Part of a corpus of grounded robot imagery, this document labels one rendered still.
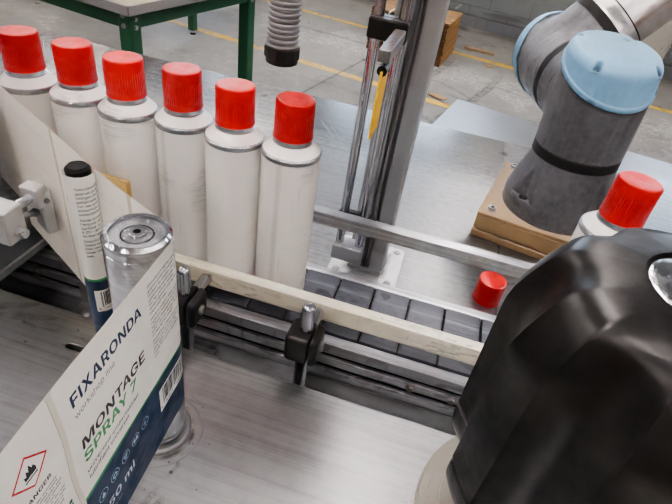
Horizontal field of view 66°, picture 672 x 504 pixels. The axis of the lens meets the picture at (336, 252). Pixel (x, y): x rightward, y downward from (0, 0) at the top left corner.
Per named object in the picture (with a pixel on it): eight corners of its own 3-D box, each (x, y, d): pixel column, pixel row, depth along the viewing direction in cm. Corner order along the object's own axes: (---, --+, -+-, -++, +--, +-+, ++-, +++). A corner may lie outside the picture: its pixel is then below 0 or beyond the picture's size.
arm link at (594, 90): (551, 164, 66) (593, 56, 58) (520, 118, 77) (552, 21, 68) (641, 170, 67) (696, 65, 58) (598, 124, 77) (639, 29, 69)
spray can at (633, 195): (512, 374, 49) (610, 187, 37) (512, 336, 53) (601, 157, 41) (568, 391, 49) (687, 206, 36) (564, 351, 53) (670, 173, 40)
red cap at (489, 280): (493, 312, 63) (502, 292, 61) (467, 298, 65) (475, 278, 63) (503, 298, 66) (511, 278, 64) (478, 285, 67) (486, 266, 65)
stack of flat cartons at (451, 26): (364, 47, 428) (370, 6, 409) (384, 34, 469) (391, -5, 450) (439, 67, 413) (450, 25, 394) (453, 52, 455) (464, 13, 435)
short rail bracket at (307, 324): (276, 402, 49) (286, 311, 42) (287, 378, 51) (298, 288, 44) (309, 412, 49) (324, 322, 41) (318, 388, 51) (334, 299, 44)
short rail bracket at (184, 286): (167, 366, 51) (158, 272, 43) (198, 323, 56) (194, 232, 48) (197, 376, 50) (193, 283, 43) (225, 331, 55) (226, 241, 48)
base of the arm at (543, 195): (494, 216, 74) (515, 153, 67) (509, 169, 85) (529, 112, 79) (606, 248, 70) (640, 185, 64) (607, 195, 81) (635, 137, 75)
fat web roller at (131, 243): (116, 444, 38) (72, 242, 27) (150, 396, 42) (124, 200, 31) (172, 464, 38) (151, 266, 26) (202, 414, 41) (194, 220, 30)
